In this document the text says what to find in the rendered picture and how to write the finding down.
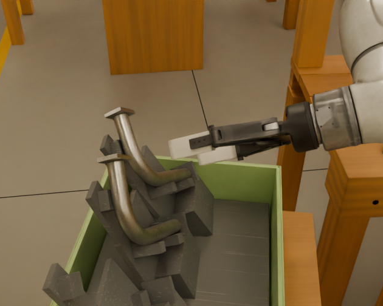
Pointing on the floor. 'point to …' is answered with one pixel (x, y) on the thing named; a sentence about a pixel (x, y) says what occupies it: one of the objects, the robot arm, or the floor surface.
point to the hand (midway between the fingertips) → (191, 153)
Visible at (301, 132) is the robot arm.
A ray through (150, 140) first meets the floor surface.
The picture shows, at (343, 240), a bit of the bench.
